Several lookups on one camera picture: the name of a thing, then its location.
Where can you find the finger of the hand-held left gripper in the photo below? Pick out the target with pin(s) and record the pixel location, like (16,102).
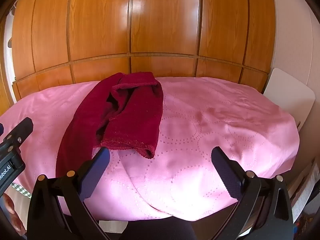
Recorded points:
(21,128)

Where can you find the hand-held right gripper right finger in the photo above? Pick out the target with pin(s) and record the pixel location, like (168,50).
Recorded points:
(226,172)

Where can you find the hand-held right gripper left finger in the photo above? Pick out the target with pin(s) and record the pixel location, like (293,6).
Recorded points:
(96,170)

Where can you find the dark red garment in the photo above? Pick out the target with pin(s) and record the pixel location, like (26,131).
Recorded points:
(135,110)

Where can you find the person's left hand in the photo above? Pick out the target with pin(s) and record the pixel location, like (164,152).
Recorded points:
(11,206)

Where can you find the green checked cloth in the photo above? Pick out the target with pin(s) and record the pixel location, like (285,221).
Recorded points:
(21,189)

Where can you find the pink blanket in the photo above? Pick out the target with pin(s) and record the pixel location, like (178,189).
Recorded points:
(200,142)

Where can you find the person's dark trouser leg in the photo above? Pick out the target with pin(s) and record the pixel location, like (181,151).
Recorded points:
(160,230)

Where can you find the white board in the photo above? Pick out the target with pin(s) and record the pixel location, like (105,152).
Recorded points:
(287,95)

